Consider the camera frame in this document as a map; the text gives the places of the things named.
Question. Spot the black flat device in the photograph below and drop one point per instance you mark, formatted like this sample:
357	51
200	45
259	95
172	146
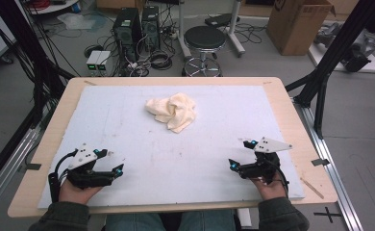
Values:
219	20

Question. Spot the cardboard box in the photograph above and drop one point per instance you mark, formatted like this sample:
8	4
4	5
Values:
297	29

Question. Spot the white table leg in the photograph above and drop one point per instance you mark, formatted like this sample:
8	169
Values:
244	218

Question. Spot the black round stool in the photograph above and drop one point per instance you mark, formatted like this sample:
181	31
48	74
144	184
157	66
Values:
204	37

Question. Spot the white power supply box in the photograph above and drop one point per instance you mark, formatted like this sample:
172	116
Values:
92	59
104	59

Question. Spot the clear plastic sheet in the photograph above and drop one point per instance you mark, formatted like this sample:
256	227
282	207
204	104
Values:
76	20

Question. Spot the white stand leg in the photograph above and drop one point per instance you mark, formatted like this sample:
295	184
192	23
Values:
235	29
182	29

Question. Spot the wooden table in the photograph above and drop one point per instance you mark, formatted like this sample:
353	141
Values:
294	128

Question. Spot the aluminium rail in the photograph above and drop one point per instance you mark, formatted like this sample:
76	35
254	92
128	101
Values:
333	173
12	160

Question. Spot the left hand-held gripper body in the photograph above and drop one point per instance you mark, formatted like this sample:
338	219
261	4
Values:
86	178

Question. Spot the black tape cross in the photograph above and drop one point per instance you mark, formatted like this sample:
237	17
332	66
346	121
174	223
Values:
327	214

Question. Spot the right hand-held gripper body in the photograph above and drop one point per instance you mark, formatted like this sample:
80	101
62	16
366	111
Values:
265	166

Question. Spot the slim black computer tower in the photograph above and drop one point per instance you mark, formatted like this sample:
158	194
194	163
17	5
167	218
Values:
151	27

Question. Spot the large black computer tower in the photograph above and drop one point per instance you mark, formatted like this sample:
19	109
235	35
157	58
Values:
126	32

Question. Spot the grey machine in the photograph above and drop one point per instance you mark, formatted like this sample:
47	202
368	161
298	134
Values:
358	51

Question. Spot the thin wooden stick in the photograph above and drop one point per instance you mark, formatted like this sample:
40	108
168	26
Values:
312	188

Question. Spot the person's left leg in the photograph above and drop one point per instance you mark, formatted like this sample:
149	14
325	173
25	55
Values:
134	223

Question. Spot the person's right leg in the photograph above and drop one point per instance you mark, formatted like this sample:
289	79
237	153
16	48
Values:
208	221

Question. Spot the white board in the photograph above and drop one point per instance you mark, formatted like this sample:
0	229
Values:
374	65

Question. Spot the black metal frame strut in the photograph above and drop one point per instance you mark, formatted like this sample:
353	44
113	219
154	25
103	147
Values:
336	48

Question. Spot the cream cloth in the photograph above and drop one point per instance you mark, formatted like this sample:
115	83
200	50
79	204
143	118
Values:
174	110

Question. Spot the black tape piece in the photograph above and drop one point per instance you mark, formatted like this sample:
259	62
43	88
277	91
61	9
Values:
33	166
320	162

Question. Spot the white foam mat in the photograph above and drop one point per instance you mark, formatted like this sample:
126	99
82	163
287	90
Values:
176	166

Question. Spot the person's left hand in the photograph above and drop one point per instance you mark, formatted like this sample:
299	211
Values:
75	194

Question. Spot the person's right hand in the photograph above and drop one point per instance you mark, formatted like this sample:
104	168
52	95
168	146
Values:
270	192

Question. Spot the white round table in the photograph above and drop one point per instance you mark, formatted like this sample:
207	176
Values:
54	7

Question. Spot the person's leg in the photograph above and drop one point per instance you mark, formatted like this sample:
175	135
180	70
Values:
134	223
208	221

